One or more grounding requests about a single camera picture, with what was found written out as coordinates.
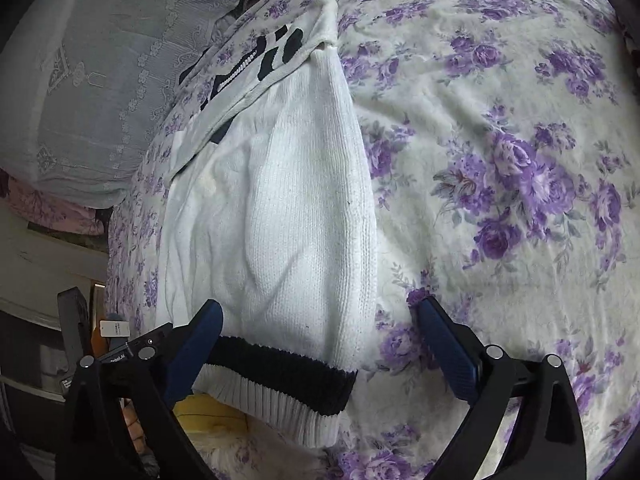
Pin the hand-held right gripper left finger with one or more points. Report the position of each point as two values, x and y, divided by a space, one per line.
192 355

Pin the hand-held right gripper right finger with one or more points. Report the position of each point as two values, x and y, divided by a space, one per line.
450 355

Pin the white knit sweater navy trim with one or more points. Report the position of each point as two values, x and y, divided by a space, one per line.
280 210

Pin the person's left hand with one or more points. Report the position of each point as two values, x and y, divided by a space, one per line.
134 425

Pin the yellow cloth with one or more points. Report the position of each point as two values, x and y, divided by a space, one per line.
210 410

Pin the white wooden cabinet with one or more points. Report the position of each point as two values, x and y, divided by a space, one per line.
40 260

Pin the pink floral cloth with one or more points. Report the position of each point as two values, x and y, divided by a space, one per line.
50 205

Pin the purple floral bed sheet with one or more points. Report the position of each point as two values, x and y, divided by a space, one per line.
500 110

